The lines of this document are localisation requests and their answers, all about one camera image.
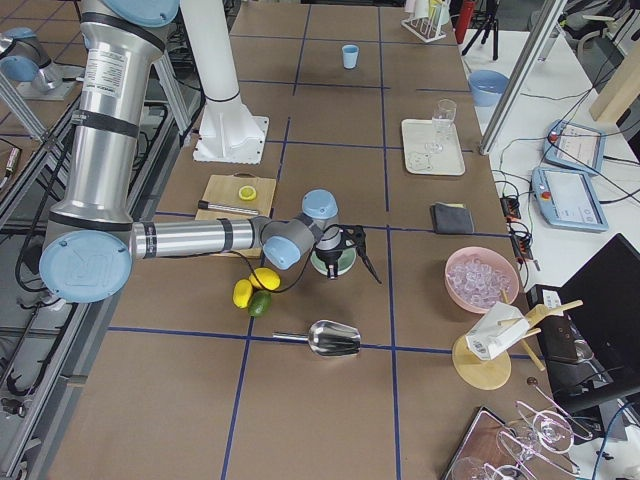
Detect pink bowl of ice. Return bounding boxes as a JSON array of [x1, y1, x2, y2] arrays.
[[444, 246, 520, 314]]

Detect metal ice scoop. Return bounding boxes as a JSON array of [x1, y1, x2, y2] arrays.
[[272, 320, 361, 357]]

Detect near blue teach pendant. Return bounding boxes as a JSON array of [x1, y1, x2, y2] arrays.
[[531, 167, 609, 233]]

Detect yellow lemon upper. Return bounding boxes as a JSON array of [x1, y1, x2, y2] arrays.
[[249, 267, 281, 291]]

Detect wooden cutting board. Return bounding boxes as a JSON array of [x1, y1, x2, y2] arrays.
[[194, 174, 278, 259]]

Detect green lime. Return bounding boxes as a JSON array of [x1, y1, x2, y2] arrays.
[[247, 290, 272, 318]]

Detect grey folded cloth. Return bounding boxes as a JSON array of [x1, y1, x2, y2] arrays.
[[430, 202, 475, 234]]

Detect blue bowl with fork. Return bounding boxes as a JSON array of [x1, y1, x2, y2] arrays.
[[468, 70, 509, 107]]

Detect hanging wine glasses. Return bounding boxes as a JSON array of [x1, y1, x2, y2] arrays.
[[443, 396, 593, 479]]

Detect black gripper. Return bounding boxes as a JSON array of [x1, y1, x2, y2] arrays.
[[316, 225, 382, 284]]

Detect black tripod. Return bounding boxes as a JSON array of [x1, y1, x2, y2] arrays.
[[461, 0, 500, 61]]

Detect clear wine glass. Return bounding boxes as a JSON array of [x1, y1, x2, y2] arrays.
[[426, 99, 457, 154]]

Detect wooden stand with base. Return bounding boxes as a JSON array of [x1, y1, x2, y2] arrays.
[[452, 300, 583, 390]]

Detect green ceramic bowl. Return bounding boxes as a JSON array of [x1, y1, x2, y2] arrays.
[[311, 248, 357, 277]]

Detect white carton on stand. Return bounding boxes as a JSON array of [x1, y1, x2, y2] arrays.
[[465, 302, 529, 361]]

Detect silver black knife handle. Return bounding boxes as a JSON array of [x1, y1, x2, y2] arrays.
[[197, 200, 260, 216]]

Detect cream bear tray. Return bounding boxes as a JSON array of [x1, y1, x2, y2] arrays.
[[401, 119, 465, 176]]

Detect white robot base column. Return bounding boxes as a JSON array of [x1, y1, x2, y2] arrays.
[[180, 0, 269, 165]]

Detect yellow lemon lower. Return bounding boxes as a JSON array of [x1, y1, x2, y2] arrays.
[[232, 279, 254, 309]]

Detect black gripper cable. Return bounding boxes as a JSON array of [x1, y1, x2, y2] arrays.
[[234, 249, 321, 294]]

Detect aluminium frame post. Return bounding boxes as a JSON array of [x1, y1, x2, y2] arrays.
[[479, 0, 567, 155]]

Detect white cup rack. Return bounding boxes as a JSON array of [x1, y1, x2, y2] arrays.
[[401, 0, 450, 43]]

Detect lemon slice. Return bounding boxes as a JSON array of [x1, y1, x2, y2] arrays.
[[238, 185, 258, 202]]

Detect far blue teach pendant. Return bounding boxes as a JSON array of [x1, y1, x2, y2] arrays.
[[543, 120, 606, 176]]

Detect yellow lemon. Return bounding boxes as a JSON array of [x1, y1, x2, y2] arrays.
[[232, 279, 254, 309], [249, 267, 281, 291]]

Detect light blue plastic cup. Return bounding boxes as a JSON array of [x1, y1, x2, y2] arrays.
[[342, 44, 359, 70]]

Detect blue teach pendant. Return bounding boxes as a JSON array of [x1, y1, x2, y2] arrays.
[[531, 167, 609, 233], [543, 120, 606, 176]]

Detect red cylinder bottle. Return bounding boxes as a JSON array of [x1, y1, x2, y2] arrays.
[[455, 0, 475, 45]]

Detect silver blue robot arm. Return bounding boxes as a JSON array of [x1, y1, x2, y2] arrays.
[[39, 1, 366, 303], [1, 27, 84, 100]]

